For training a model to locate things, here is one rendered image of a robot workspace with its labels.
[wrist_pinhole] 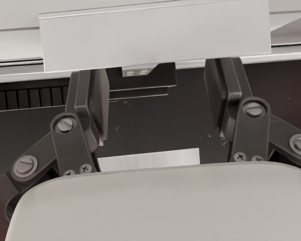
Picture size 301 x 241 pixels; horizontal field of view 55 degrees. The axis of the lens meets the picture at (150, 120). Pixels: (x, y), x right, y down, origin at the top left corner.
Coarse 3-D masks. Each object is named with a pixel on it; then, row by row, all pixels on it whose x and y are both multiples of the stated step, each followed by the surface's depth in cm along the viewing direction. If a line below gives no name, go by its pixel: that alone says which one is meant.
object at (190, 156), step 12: (120, 156) 23; (132, 156) 23; (144, 156) 23; (156, 156) 23; (168, 156) 24; (180, 156) 24; (192, 156) 24; (108, 168) 23; (120, 168) 23; (132, 168) 23
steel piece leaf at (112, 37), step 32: (192, 0) 11; (224, 0) 11; (256, 0) 10; (64, 32) 11; (96, 32) 11; (128, 32) 11; (160, 32) 11; (192, 32) 11; (224, 32) 11; (256, 32) 11; (64, 64) 11; (96, 64) 11; (128, 64) 11
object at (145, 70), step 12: (108, 72) 41; (120, 72) 41; (132, 72) 33; (144, 72) 36; (156, 72) 41; (168, 72) 41; (120, 84) 41; (132, 84) 41; (144, 84) 41; (156, 84) 41; (168, 84) 42; (120, 96) 42; (132, 96) 42; (144, 96) 43
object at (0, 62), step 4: (40, 56) 21; (0, 60) 21; (4, 60) 21; (8, 60) 21; (12, 60) 21; (16, 60) 21; (20, 60) 23; (24, 60) 23; (28, 60) 23; (32, 60) 23; (36, 60) 23; (40, 60) 23; (0, 64) 23; (4, 64) 23; (8, 64) 23; (12, 64) 23; (16, 64) 23
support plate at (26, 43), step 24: (0, 0) 9; (24, 0) 9; (48, 0) 10; (72, 0) 10; (96, 0) 10; (120, 0) 10; (144, 0) 10; (168, 0) 11; (288, 0) 12; (0, 24) 12; (24, 24) 12; (0, 48) 16; (24, 48) 17
